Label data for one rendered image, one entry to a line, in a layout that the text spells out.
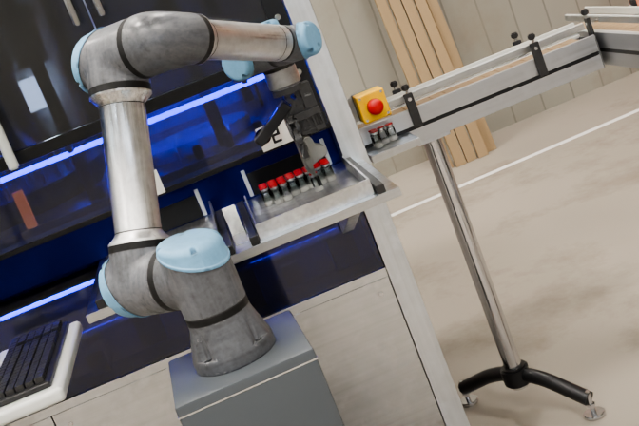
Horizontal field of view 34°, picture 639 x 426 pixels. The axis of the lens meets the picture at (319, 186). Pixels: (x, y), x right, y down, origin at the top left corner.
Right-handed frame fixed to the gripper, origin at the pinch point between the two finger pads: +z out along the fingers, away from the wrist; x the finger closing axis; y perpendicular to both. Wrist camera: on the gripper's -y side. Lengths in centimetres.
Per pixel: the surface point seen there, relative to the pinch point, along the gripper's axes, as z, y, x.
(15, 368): 10, -73, -24
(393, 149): 6.0, 22.3, 15.3
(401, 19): 7, 101, 340
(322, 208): 4.1, -1.7, -22.4
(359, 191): 3.7, 6.9, -22.4
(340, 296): 35.8, -3.1, 15.0
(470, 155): 91, 108, 325
